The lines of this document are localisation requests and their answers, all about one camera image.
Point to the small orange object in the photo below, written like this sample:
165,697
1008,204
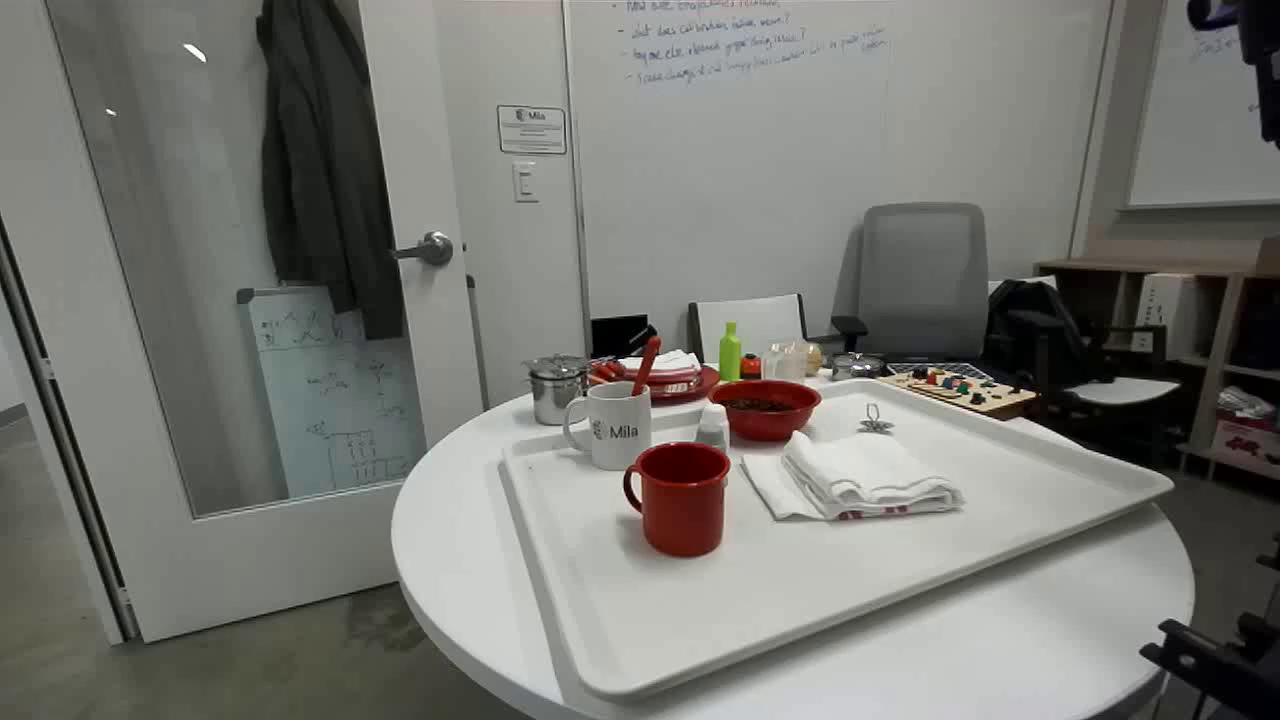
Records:
750,365

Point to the wooden shelf unit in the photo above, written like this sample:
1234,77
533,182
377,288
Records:
1222,322

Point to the green squeeze bottle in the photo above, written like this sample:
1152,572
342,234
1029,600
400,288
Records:
728,352

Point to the red plate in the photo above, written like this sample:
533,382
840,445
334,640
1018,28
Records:
680,386

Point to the red enamel cup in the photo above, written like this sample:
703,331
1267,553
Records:
680,507

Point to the metal cup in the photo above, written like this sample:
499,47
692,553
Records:
556,389

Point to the white light switch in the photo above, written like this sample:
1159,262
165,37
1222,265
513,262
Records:
526,182

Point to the white wall sign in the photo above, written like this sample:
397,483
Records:
528,129

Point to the grey office chair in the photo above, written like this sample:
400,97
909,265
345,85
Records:
920,280

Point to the clear plastic container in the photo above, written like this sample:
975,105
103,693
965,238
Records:
795,360

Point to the black stand mount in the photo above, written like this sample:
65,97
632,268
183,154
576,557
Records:
1222,662

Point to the folded white towel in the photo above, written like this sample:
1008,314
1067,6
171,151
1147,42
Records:
866,475

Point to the small metal clip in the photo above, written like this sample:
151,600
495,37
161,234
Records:
874,417

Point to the white plastic tray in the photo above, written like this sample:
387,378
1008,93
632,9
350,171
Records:
803,586

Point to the dark hanging jacket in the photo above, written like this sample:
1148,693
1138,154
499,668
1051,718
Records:
321,161

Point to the black box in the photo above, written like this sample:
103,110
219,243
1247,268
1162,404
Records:
618,334

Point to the red spoon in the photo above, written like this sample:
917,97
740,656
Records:
644,360

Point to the black chair with white seat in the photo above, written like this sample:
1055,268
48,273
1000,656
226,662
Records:
1121,389

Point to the white door with glass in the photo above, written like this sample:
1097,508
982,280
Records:
426,372

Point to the black bag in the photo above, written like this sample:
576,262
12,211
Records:
1032,325

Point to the white mug with logo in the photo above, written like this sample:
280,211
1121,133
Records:
618,429

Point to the wooden board with coloured pieces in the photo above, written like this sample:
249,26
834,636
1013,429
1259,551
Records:
963,389

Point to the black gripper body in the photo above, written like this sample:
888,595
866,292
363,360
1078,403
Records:
1267,60

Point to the framed wall whiteboard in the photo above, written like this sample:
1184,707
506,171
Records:
1194,133

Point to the red bowl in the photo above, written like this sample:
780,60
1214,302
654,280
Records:
766,404

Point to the small leaning whiteboard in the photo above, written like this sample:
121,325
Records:
334,403

